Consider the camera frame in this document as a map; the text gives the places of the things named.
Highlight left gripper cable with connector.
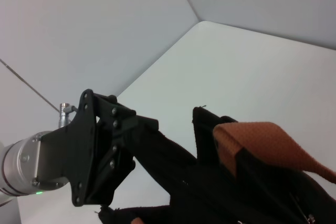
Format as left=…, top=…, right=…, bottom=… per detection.
left=59, top=102, right=78, bottom=129

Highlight black food bag brown handles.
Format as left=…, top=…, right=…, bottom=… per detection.
left=96, top=105, right=336, bottom=224

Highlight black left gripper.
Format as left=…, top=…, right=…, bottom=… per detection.
left=36, top=89, right=160, bottom=207

